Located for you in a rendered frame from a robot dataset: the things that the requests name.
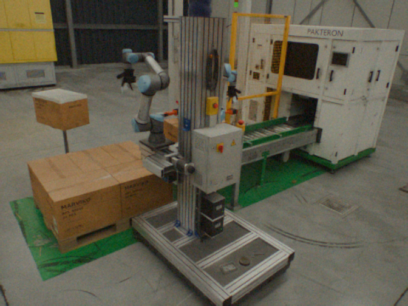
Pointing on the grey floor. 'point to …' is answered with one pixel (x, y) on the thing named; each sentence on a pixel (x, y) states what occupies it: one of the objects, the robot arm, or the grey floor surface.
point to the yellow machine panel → (27, 45)
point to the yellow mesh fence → (258, 41)
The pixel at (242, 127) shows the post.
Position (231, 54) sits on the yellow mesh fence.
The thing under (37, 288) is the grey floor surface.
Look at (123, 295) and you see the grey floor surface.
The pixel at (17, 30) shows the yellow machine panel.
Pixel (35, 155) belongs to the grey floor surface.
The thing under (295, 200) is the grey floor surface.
